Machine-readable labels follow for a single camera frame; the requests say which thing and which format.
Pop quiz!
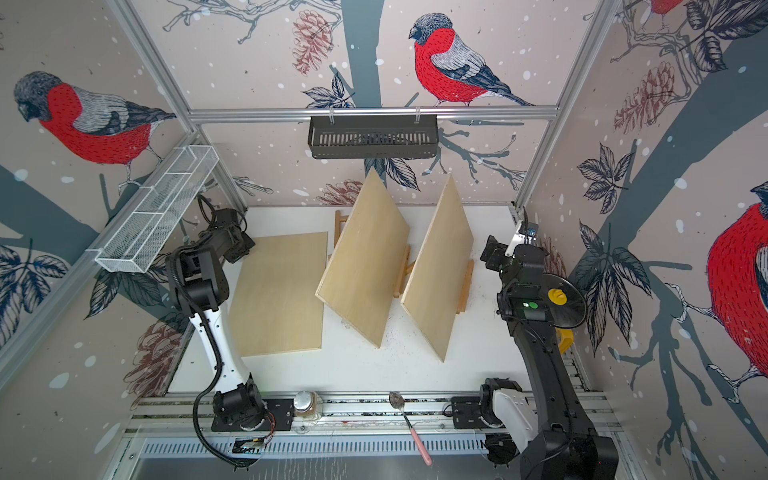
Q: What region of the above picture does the plywood board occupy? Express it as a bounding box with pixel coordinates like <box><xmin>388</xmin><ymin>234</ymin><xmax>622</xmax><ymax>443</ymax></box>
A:
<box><xmin>228</xmin><ymin>232</ymin><xmax>328</xmax><ymax>357</ymax></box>
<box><xmin>315</xmin><ymin>174</ymin><xmax>410</xmax><ymax>348</ymax></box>
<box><xmin>401</xmin><ymin>177</ymin><xmax>474</xmax><ymax>361</ymax></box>

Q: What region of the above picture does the wooden easel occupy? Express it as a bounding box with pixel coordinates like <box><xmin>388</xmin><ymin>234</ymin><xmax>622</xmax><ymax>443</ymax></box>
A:
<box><xmin>333</xmin><ymin>210</ymin><xmax>349</xmax><ymax>246</ymax></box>
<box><xmin>393</xmin><ymin>245</ymin><xmax>414</xmax><ymax>298</ymax></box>
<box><xmin>456</xmin><ymin>260</ymin><xmax>474</xmax><ymax>315</ymax></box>

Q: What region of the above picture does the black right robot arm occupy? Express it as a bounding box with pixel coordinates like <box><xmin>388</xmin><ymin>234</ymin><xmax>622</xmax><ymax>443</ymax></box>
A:
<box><xmin>481</xmin><ymin>236</ymin><xmax>620</xmax><ymax>479</ymax></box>

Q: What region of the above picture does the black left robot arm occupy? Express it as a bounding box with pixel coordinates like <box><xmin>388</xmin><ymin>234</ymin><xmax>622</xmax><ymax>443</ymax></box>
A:
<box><xmin>165</xmin><ymin>208</ymin><xmax>267</xmax><ymax>431</ymax></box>

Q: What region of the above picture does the black disc yellow knob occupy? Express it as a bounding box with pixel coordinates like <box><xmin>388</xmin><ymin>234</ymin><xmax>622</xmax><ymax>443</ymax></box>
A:
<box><xmin>523</xmin><ymin>273</ymin><xmax>587</xmax><ymax>354</ymax></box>

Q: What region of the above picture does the black hanging basket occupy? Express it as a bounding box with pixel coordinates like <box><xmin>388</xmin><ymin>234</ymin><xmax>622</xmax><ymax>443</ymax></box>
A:
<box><xmin>308</xmin><ymin>115</ymin><xmax>439</xmax><ymax>160</ymax></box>

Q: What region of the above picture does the small glass jar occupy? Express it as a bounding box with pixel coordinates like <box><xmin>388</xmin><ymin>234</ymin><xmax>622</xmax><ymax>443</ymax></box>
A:
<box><xmin>293</xmin><ymin>390</ymin><xmax>322</xmax><ymax>421</ymax></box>

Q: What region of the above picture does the small circuit board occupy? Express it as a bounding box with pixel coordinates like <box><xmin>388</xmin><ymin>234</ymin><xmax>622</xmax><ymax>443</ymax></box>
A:
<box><xmin>232</xmin><ymin>437</ymin><xmax>271</xmax><ymax>455</ymax></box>

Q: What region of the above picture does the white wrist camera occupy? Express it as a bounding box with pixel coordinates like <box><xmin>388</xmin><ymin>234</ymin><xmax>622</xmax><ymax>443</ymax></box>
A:
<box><xmin>505</xmin><ymin>220</ymin><xmax>538</xmax><ymax>257</ymax></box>

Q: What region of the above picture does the white wire mesh basket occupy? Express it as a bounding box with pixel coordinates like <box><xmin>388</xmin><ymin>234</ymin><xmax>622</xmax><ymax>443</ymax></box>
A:
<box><xmin>95</xmin><ymin>145</ymin><xmax>219</xmax><ymax>273</ymax></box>

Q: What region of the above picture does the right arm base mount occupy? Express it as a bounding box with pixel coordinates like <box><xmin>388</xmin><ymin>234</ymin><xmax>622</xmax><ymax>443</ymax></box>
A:
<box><xmin>449</xmin><ymin>395</ymin><xmax>500</xmax><ymax>430</ymax></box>

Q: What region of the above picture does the spoon with pink handle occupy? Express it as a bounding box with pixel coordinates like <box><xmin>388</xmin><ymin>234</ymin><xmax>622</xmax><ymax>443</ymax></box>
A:
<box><xmin>388</xmin><ymin>391</ymin><xmax>433</xmax><ymax>466</ymax></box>

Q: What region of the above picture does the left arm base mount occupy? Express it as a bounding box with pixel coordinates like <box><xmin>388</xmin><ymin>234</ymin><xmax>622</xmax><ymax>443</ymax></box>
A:
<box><xmin>211</xmin><ymin>397</ymin><xmax>294</xmax><ymax>433</ymax></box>

